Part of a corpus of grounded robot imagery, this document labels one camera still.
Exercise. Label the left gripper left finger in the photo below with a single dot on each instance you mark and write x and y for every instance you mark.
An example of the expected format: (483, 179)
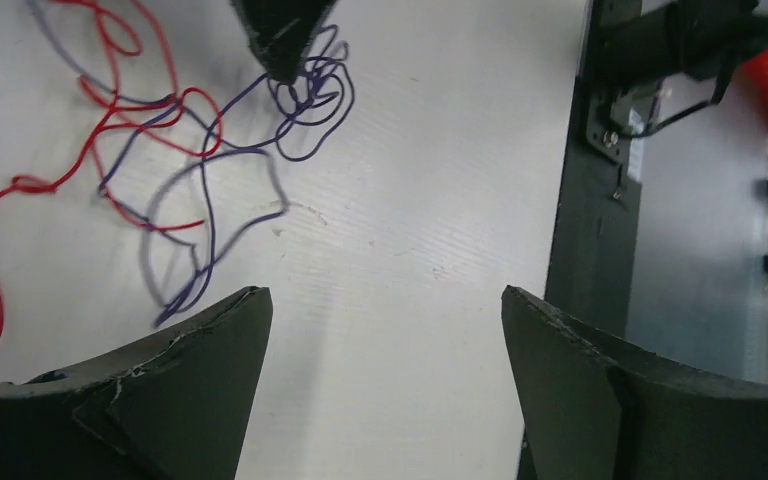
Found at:
(173, 405)

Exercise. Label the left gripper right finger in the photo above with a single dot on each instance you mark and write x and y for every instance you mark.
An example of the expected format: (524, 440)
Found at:
(642, 397)

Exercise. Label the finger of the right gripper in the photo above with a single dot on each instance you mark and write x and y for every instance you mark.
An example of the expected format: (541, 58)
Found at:
(280, 32)

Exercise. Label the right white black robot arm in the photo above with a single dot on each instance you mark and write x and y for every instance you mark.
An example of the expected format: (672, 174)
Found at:
(678, 37)

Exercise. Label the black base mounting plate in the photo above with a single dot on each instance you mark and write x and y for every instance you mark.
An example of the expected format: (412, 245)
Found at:
(594, 238)

